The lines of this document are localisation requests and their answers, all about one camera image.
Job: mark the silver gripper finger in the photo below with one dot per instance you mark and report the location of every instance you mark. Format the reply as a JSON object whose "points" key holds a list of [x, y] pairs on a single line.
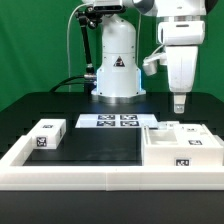
{"points": [[179, 102]]}

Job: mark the white cabinet box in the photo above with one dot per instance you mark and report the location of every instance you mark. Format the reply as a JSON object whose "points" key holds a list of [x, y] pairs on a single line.
{"points": [[160, 148]]}

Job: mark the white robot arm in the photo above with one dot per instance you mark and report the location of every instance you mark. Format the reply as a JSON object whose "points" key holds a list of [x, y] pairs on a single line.
{"points": [[119, 78]]}

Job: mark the white cabinet door panel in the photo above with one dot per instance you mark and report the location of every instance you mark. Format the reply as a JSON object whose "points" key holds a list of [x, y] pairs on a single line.
{"points": [[166, 125], [195, 135]]}

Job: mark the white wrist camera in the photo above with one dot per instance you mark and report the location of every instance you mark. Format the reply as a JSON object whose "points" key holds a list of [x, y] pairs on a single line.
{"points": [[151, 62]]}

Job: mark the black articulated camera mount arm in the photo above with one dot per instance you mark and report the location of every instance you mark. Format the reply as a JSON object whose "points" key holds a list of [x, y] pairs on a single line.
{"points": [[88, 19]]}

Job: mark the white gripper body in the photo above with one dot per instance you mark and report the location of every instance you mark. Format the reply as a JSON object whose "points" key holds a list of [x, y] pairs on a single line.
{"points": [[181, 40]]}

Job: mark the white flat tag base plate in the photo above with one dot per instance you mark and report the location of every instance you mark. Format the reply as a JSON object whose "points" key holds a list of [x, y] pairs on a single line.
{"points": [[116, 121]]}

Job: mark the white rectangular block with tags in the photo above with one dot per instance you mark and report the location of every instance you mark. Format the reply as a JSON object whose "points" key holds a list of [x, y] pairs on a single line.
{"points": [[48, 133]]}

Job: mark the white U-shaped boundary frame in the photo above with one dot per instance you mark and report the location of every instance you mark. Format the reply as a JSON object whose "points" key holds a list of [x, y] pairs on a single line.
{"points": [[16, 175]]}

